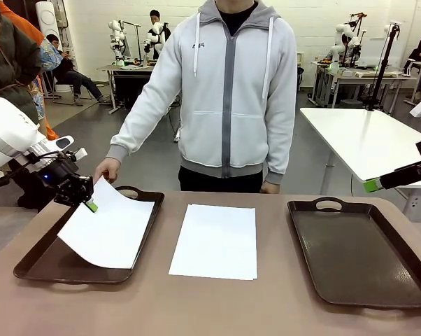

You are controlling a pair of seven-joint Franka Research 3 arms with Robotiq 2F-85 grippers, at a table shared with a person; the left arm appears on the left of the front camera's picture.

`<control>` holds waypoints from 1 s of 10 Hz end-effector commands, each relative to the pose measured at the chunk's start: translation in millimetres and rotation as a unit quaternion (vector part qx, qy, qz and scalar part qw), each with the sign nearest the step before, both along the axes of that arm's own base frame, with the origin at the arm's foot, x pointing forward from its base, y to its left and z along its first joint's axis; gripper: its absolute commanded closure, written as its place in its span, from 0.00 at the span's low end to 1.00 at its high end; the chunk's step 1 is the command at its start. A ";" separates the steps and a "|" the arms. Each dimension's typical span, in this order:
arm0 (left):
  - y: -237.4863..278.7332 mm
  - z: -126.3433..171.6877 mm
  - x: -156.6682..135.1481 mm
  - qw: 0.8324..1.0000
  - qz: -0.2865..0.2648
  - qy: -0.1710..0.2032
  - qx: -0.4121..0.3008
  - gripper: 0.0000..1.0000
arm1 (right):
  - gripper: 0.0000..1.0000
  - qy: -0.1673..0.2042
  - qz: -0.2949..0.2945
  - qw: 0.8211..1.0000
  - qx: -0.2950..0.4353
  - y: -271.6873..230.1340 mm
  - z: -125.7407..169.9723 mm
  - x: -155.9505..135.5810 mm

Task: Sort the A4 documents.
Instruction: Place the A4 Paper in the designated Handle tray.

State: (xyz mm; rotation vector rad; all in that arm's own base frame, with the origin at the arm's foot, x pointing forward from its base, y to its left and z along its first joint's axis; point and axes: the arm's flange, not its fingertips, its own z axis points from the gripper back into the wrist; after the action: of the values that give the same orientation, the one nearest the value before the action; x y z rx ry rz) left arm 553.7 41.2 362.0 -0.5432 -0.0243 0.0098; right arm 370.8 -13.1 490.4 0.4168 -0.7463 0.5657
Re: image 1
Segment seated person with phone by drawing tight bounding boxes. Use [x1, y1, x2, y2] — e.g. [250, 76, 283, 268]
[44, 34, 112, 106]

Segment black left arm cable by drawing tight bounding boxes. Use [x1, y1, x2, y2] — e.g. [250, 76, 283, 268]
[0, 149, 63, 192]

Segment person's left forearm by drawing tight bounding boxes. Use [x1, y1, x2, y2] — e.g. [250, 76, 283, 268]
[264, 104, 299, 186]

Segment white background desk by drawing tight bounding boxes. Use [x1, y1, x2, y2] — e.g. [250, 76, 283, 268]
[310, 59, 418, 109]

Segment person in grey hoodie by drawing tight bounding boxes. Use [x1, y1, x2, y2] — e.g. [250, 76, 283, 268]
[106, 0, 299, 186]

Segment person's left hand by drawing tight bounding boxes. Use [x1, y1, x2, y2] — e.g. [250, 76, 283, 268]
[259, 180, 280, 194]

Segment background desk with black panel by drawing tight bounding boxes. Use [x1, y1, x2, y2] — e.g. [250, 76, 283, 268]
[96, 62, 169, 115]

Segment bystander in olive jacket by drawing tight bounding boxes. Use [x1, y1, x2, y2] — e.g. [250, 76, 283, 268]
[0, 0, 57, 213]

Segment person's right hand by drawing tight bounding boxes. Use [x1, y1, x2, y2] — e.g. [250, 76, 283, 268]
[94, 157, 122, 185]

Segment person's right forearm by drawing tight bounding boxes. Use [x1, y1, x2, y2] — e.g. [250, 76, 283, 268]
[106, 87, 173, 164]

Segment person's black trousers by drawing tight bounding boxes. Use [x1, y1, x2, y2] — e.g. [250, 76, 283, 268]
[178, 164, 267, 193]

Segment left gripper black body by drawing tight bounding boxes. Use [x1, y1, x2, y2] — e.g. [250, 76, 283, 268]
[35, 159, 80, 197]

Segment black tripod pole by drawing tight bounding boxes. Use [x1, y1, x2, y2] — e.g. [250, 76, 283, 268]
[366, 21, 402, 112]

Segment white A4 paper sheet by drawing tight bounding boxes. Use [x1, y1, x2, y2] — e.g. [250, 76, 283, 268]
[168, 203, 259, 281]
[56, 176, 156, 270]

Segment person's black undershirt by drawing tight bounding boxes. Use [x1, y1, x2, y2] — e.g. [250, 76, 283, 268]
[217, 0, 259, 36]

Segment dark brown plastic tray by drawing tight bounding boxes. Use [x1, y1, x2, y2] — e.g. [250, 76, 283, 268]
[287, 197, 421, 309]
[13, 185, 165, 285]

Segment white tower appliance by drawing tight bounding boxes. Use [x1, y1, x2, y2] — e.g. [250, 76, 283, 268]
[34, 1, 63, 46]

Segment blue patterned jacket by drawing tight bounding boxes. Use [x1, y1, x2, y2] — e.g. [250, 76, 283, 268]
[28, 37, 63, 122]

